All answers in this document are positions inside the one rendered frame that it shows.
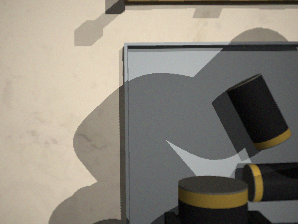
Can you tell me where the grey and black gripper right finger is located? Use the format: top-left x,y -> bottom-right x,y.
248,211 -> 272,224

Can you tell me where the black battery with gold end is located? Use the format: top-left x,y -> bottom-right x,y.
226,73 -> 292,150
178,176 -> 248,224
242,162 -> 298,202

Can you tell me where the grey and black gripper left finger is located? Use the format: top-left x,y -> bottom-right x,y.
164,212 -> 181,224

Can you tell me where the tan battery board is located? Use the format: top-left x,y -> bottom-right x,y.
124,0 -> 298,5

